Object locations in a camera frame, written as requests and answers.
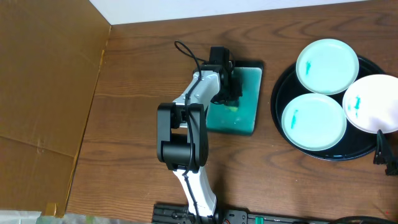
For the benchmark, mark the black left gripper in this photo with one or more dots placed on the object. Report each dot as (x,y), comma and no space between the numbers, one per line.
(233,91)

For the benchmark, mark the green scrubbing sponge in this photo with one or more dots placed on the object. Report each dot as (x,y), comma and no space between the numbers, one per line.
(232,108)

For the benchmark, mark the pale pink plate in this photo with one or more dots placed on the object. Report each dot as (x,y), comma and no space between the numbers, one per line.
(370,103)

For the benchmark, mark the mint green plate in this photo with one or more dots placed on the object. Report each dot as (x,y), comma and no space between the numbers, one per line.
(327,66)
(314,122)

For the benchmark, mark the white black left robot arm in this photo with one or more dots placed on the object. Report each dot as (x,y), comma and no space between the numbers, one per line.
(182,140)

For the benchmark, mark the brown cardboard panel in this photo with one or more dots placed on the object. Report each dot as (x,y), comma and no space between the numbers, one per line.
(51,54)

